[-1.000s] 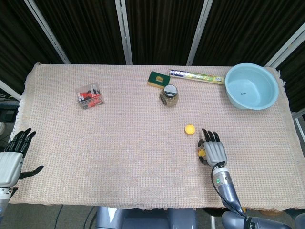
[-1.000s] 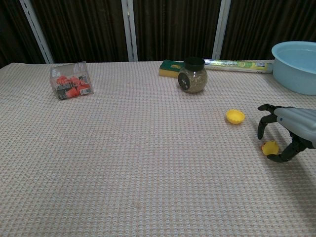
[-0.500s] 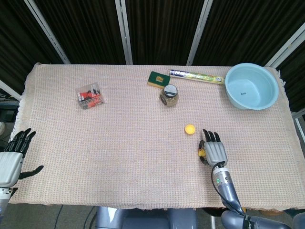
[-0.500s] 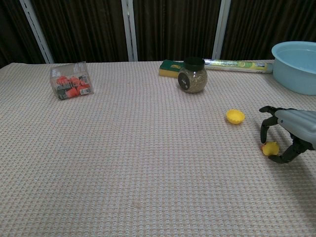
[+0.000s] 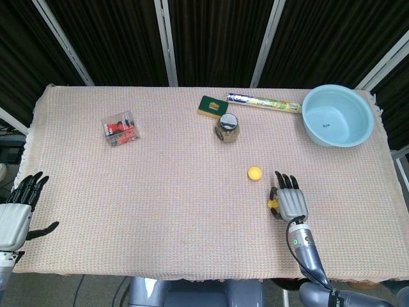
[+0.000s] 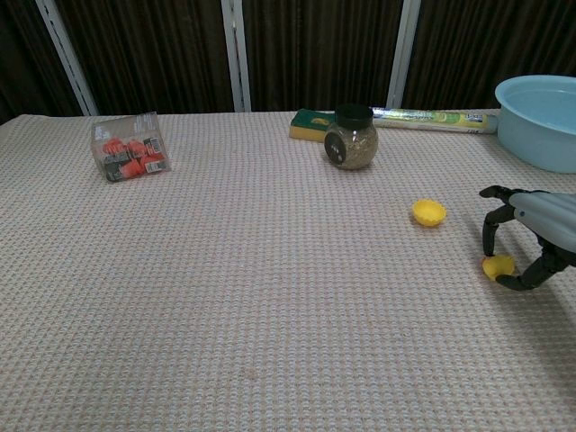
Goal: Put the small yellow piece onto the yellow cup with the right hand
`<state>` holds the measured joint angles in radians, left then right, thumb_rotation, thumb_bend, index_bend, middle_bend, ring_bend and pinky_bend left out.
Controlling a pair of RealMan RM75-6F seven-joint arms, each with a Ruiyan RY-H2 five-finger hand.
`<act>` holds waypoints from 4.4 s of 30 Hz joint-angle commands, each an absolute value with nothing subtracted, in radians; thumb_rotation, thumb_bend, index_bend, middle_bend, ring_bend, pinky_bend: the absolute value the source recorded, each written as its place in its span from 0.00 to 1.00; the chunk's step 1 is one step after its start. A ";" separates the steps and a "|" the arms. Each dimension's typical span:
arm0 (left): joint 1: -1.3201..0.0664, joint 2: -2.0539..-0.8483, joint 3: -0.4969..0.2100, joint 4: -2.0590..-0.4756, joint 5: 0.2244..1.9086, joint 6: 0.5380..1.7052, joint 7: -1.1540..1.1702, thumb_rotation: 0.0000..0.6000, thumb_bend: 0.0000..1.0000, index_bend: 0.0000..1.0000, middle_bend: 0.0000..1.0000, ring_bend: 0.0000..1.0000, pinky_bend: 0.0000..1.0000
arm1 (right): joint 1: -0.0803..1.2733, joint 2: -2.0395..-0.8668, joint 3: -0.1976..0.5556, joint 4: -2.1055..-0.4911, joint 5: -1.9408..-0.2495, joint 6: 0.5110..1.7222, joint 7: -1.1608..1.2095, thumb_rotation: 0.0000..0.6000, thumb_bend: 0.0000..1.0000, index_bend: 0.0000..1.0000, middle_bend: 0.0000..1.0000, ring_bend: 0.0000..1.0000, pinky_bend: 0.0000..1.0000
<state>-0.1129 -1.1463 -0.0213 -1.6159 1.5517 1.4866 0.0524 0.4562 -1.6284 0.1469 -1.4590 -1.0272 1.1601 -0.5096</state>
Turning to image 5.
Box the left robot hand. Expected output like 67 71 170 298
0 171 60 253

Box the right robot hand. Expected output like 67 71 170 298
268 171 309 223

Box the light blue plastic bowl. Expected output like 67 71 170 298
301 84 375 148

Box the glass jar with black lid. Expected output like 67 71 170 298
214 113 240 143

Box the long cling wrap box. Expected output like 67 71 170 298
226 92 303 114

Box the green and yellow sponge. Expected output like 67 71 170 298
197 95 230 120

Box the beige woven tablecloth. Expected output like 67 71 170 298
11 83 404 284

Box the grey robot torso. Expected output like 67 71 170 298
127 276 266 307

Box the clear box with red items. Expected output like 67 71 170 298
100 109 141 148

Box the black pleated curtain panel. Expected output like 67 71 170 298
0 0 88 129
167 0 276 87
258 0 409 89
44 0 170 86

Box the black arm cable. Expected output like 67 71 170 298
286 216 335 292

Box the white metal frame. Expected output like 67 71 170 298
390 148 409 193

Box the white partition post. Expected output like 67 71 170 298
31 0 95 86
250 0 286 88
353 30 409 92
153 0 179 87

